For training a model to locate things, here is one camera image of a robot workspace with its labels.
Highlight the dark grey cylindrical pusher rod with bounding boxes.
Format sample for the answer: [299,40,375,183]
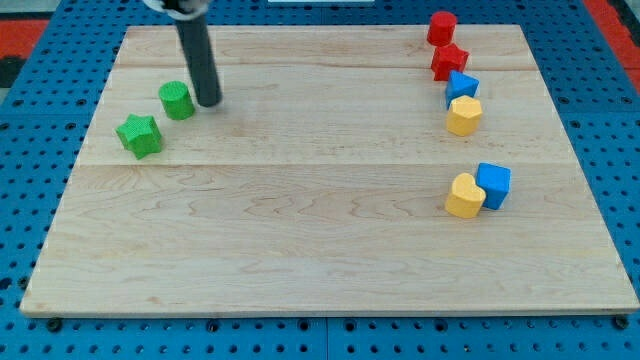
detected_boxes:
[176,14,223,107]

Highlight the white rod mount collar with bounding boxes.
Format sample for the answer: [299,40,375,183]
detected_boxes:
[143,0,210,20]

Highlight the blue cube block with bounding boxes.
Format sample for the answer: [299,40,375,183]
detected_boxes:
[476,162,512,210]

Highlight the green cylinder block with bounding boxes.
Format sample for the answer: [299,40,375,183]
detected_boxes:
[158,81,195,120]

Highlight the green star block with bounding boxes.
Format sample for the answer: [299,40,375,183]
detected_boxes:
[116,114,162,159]

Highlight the light wooden board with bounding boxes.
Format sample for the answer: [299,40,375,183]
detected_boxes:
[21,25,639,318]

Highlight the red cylinder block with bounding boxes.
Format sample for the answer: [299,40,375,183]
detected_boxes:
[427,11,457,47]

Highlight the red star block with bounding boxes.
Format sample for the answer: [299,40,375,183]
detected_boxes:
[431,43,469,81]

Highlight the blue triangle block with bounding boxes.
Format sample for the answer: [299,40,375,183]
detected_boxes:
[445,70,480,108]

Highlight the yellow hexagon block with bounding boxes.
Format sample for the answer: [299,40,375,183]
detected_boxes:
[445,95,483,137]

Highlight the yellow heart block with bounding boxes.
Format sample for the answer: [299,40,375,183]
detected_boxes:
[445,173,486,219]

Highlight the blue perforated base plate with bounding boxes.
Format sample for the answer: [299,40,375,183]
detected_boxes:
[1,0,639,359]

